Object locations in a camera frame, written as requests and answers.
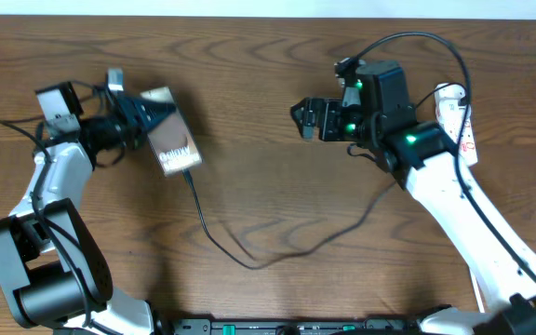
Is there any black charger cable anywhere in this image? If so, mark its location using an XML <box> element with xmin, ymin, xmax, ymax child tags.
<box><xmin>181</xmin><ymin>82</ymin><xmax>469</xmax><ymax>271</ymax></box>

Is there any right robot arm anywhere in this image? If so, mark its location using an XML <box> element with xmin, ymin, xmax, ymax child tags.
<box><xmin>290</xmin><ymin>60</ymin><xmax>536</xmax><ymax>334</ymax></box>

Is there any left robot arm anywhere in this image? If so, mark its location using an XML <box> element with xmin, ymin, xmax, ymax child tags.
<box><xmin>0</xmin><ymin>81</ymin><xmax>178</xmax><ymax>334</ymax></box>

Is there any white power strip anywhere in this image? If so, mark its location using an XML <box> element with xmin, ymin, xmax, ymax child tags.
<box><xmin>435</xmin><ymin>83</ymin><xmax>478</xmax><ymax>167</ymax></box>

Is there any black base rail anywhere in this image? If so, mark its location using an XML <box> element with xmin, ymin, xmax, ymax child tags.
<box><xmin>167</xmin><ymin>317</ymin><xmax>424</xmax><ymax>335</ymax></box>

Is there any white power strip cord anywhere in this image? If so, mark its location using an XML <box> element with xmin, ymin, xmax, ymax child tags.
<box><xmin>469</xmin><ymin>267</ymin><xmax>487</xmax><ymax>314</ymax></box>

